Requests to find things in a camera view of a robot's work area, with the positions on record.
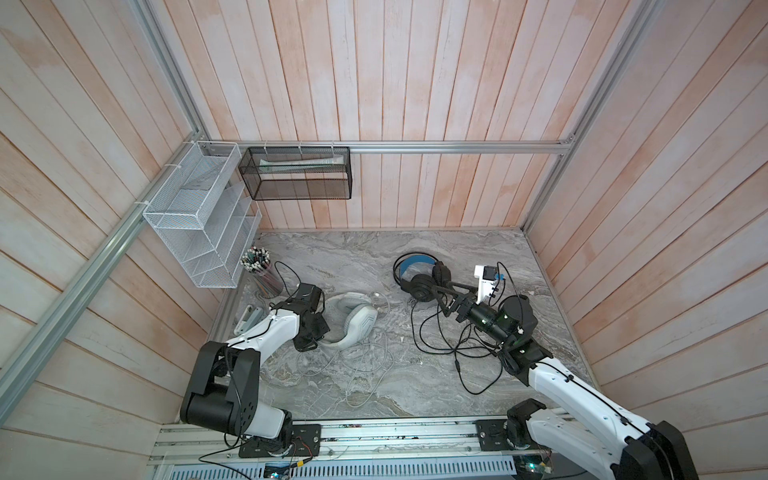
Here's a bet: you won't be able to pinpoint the white wire mesh shelf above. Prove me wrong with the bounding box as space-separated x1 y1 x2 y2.
144 141 262 289

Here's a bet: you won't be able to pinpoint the black and blue headphones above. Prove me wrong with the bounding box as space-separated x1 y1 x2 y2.
392 251 452 302

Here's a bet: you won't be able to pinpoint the black headphone cable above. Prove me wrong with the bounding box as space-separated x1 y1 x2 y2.
410 296 523 397

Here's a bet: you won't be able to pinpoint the white headphones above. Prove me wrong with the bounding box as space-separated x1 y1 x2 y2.
318 292 379 351

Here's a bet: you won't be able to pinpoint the black wire mesh basket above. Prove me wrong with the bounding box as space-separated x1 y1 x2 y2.
238 146 353 202

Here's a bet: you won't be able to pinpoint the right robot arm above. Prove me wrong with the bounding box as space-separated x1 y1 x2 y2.
432 282 698 479

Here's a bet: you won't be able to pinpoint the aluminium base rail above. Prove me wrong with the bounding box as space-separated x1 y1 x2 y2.
145 408 624 479

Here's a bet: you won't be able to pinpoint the clear cup of pencils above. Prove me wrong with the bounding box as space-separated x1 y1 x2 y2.
240 247 284 299

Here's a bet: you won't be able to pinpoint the horizontal aluminium wall rail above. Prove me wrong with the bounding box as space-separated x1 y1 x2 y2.
213 140 574 155

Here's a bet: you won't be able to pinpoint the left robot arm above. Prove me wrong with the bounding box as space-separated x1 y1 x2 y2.
180 283 329 447

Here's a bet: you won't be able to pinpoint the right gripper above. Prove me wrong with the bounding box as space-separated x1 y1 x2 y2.
436 281 513 350

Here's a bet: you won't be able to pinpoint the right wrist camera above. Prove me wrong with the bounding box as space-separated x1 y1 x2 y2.
474 265 503 304

